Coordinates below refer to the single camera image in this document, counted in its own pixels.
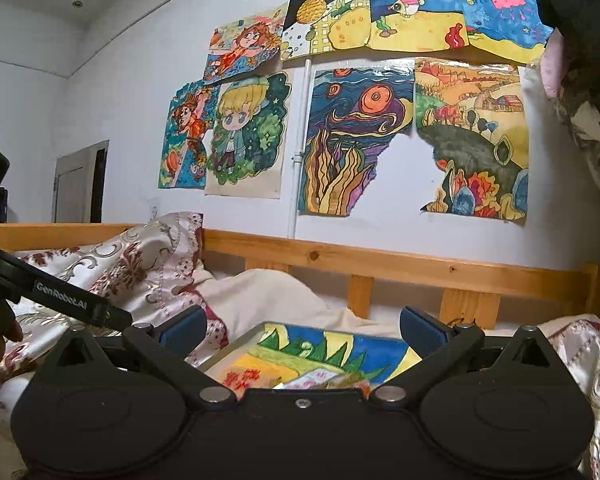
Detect floral satin bedspread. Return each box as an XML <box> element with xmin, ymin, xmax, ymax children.
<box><xmin>0</xmin><ymin>212</ymin><xmax>228</xmax><ymax>479</ymax></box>

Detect pink red-lettered snack packet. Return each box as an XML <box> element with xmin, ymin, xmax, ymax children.
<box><xmin>221</xmin><ymin>366</ymin><xmax>282</xmax><ymax>394</ymax></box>

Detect cream white blanket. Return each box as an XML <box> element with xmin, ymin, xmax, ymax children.
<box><xmin>192</xmin><ymin>266</ymin><xmax>400</xmax><ymax>361</ymax></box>

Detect grey metal tray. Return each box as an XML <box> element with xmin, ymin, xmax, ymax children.
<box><xmin>198</xmin><ymin>320</ymin><xmax>426</xmax><ymax>391</ymax></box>

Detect grey door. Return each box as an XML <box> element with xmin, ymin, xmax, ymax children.
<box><xmin>52</xmin><ymin>141</ymin><xmax>109</xmax><ymax>223</ymax></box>

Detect blond boy green drawing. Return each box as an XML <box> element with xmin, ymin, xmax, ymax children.
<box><xmin>204</xmin><ymin>70</ymin><xmax>294</xmax><ymax>200</ymax></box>

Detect orange-haired girl blue drawing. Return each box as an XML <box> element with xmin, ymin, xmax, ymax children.
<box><xmin>158</xmin><ymin>81</ymin><xmax>220</xmax><ymax>188</ymax></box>

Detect landscape hill drawing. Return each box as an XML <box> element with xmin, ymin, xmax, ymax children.
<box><xmin>415</xmin><ymin>58</ymin><xmax>529</xmax><ymax>222</ymax></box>

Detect starry swirl night drawing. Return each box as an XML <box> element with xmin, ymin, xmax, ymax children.
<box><xmin>298</xmin><ymin>64</ymin><xmax>415</xmax><ymax>218</ymax></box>

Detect hanging dark clothes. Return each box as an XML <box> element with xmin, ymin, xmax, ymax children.
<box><xmin>518</xmin><ymin>0</ymin><xmax>600</xmax><ymax>204</ymax></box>

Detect anime girl drawing upper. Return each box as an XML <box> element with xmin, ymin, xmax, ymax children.
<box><xmin>202</xmin><ymin>3</ymin><xmax>288</xmax><ymax>84</ymax></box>

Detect fish seabed drawing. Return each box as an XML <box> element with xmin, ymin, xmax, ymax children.
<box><xmin>367</xmin><ymin>0</ymin><xmax>469</xmax><ymax>53</ymax></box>

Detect pineapple yellow house drawing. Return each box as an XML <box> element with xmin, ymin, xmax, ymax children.
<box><xmin>280</xmin><ymin>0</ymin><xmax>370</xmax><ymax>61</ymax></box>

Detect wooden bed frame rail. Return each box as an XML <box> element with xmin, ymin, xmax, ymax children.
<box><xmin>0</xmin><ymin>222</ymin><xmax>600</xmax><ymax>330</ymax></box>

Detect white wall pipe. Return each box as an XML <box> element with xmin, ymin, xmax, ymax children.
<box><xmin>286</xmin><ymin>53</ymin><xmax>313</xmax><ymax>240</ymax></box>

